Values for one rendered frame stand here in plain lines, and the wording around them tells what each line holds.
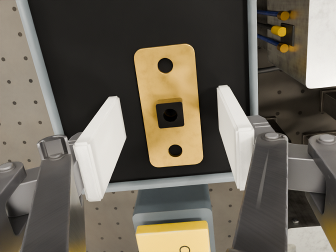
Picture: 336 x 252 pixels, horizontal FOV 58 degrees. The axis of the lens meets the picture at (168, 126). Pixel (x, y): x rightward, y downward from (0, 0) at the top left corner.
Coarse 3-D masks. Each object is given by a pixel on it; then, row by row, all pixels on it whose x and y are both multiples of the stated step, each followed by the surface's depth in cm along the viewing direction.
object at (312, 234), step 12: (276, 120) 68; (288, 192) 42; (300, 192) 42; (288, 204) 40; (300, 204) 40; (288, 216) 38; (300, 216) 38; (312, 216) 38; (288, 228) 36; (300, 228) 36; (312, 228) 36; (288, 240) 37; (300, 240) 37; (312, 240) 37; (324, 240) 37
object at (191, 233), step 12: (144, 228) 25; (156, 228) 25; (168, 228) 25; (180, 228) 25; (192, 228) 24; (204, 228) 24; (144, 240) 25; (156, 240) 25; (168, 240) 25; (180, 240) 25; (192, 240) 25; (204, 240) 25
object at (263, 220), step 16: (256, 144) 12; (272, 144) 11; (256, 160) 10; (272, 160) 10; (256, 176) 10; (272, 176) 9; (256, 192) 9; (272, 192) 9; (240, 208) 8; (256, 208) 8; (272, 208) 8; (240, 224) 8; (256, 224) 8; (272, 224) 8; (240, 240) 7; (256, 240) 7; (272, 240) 7
